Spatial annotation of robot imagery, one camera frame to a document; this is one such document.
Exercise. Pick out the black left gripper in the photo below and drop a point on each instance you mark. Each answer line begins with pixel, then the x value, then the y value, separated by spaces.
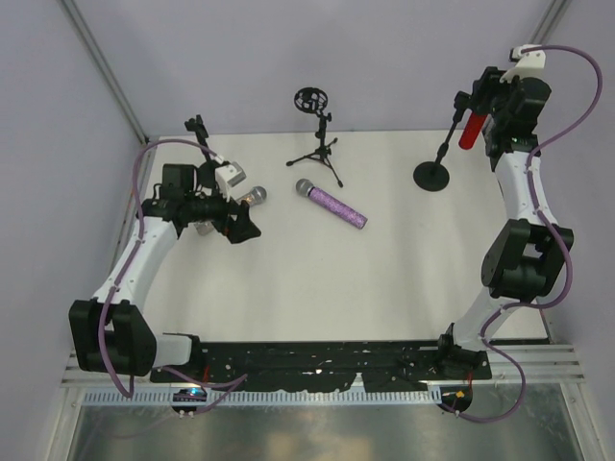
pixel 240 229

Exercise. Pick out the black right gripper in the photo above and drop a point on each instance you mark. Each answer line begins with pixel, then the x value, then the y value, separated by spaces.
pixel 487 86

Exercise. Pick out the red glitter microphone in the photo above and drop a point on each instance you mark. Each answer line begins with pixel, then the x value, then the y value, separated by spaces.
pixel 471 131

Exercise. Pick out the silver glitter microphone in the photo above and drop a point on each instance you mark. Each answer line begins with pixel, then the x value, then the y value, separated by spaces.
pixel 256 196

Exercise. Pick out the round-base mic stand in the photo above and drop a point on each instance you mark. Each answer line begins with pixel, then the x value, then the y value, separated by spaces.
pixel 204 153
pixel 433 176

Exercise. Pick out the purple glitter microphone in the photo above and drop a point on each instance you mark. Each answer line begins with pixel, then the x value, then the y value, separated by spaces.
pixel 307 189

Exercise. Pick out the black tripod shock-mount stand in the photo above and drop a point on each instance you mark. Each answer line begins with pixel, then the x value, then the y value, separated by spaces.
pixel 314 101

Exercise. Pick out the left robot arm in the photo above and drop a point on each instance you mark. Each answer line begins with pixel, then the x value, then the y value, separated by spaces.
pixel 109 331

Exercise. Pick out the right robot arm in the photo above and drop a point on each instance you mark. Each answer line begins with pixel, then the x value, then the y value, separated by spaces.
pixel 524 262

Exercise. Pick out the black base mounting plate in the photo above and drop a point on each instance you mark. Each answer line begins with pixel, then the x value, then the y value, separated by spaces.
pixel 326 367

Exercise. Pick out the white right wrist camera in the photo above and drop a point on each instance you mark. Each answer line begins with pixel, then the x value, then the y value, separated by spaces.
pixel 529 62

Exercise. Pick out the white slotted cable duct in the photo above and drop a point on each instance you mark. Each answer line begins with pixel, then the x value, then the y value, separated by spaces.
pixel 186 396

